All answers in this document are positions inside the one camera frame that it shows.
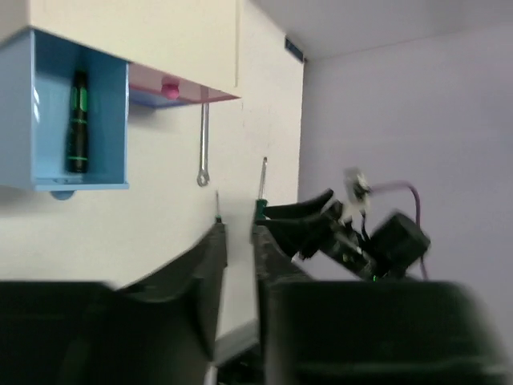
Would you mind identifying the small black precision screwdriver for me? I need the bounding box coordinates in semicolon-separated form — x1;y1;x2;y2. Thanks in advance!
66;69;89;174

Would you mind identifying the light blue small drawer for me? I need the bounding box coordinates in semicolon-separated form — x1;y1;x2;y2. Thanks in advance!
1;29;128;200

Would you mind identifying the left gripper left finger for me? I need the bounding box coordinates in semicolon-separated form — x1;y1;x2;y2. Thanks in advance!
1;223;227;384

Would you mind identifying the aluminium frame rail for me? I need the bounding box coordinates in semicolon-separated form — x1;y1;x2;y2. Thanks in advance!
204;318;265;384

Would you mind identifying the green handled screwdriver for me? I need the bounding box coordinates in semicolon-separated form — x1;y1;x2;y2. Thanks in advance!
253;156;268;221

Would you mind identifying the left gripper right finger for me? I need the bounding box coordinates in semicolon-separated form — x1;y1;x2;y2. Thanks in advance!
254;222;512;384

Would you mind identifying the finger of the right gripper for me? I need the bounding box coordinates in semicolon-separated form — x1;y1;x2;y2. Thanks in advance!
254;188;334;225
262;218;332;259

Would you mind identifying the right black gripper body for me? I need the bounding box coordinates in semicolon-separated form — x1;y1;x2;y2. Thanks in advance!
316;201;431;281

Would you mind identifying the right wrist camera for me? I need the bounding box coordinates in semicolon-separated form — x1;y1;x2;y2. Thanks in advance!
341;167;370;221

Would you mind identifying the silver combination wrench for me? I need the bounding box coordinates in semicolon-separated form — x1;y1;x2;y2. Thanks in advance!
196;103;210;188

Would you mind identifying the pink drawer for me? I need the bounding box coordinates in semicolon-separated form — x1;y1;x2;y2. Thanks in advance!
128;63;238;104

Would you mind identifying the blue label sticker right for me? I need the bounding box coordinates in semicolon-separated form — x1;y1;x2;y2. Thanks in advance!
285;36;305;63

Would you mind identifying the white drawer cabinet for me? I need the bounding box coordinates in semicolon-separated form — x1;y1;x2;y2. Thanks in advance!
27;0;242;99

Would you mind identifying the purple-blue wide drawer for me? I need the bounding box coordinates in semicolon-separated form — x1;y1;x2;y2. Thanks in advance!
129;88;192;109

